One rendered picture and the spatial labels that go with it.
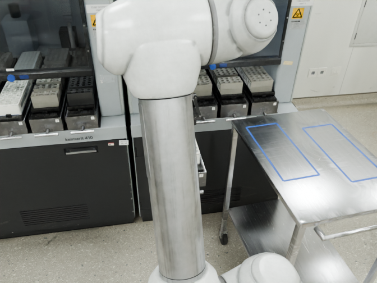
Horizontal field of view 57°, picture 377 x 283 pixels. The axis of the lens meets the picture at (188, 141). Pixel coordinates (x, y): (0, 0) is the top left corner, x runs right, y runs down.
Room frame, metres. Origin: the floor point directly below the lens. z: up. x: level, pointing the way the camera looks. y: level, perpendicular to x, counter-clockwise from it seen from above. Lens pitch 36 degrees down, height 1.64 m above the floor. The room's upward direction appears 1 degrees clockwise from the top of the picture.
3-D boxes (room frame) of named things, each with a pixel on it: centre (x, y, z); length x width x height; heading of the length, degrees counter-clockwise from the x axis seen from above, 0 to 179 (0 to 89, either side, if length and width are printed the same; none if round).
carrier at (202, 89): (1.49, -0.05, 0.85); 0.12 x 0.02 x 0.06; 101
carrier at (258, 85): (1.55, -0.35, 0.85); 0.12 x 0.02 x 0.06; 100
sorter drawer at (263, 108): (1.78, -0.31, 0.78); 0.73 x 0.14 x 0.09; 11
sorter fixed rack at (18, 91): (1.43, 0.81, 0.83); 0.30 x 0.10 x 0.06; 11
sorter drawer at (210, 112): (1.72, -0.01, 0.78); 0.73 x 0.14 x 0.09; 11
